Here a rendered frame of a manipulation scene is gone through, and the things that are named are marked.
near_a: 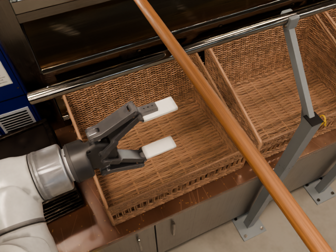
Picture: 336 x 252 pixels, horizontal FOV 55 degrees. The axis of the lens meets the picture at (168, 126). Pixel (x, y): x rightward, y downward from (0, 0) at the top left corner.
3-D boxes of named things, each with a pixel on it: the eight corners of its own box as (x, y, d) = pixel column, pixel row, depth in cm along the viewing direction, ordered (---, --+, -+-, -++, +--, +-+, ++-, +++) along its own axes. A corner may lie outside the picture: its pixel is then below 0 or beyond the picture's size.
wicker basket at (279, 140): (196, 84, 153) (201, 37, 131) (293, 51, 167) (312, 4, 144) (251, 166, 128) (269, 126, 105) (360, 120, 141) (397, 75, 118)
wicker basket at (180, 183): (73, 128, 138) (55, 84, 116) (188, 86, 153) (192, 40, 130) (111, 229, 113) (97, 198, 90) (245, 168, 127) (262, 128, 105)
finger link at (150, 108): (128, 114, 57) (127, 104, 54) (154, 105, 58) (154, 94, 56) (132, 121, 56) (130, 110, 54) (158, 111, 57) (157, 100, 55)
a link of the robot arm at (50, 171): (40, 168, 63) (69, 157, 65) (51, 208, 59) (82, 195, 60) (23, 144, 56) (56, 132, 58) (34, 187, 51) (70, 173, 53)
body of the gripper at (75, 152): (56, 136, 57) (105, 118, 60) (68, 160, 64) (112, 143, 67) (67, 170, 53) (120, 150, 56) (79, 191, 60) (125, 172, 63)
